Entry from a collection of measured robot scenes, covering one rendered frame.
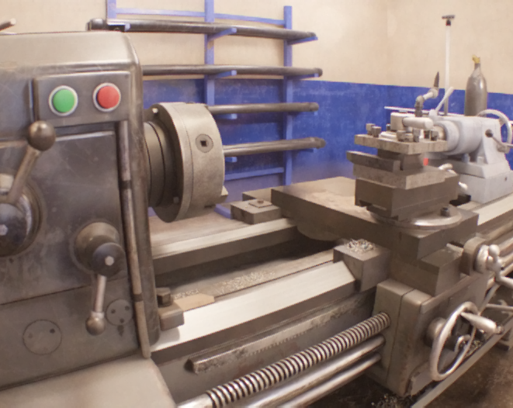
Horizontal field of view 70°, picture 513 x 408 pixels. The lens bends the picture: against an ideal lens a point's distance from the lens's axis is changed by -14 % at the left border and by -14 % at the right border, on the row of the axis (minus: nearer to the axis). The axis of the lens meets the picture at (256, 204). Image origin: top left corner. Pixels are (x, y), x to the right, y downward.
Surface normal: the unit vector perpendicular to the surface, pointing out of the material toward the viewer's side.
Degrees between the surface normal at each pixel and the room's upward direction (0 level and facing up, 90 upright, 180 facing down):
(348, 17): 90
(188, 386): 90
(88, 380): 0
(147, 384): 32
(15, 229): 90
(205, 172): 93
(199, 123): 48
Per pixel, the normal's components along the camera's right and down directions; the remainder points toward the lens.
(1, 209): 0.57, 0.22
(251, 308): 0.33, -0.65
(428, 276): -0.82, 0.15
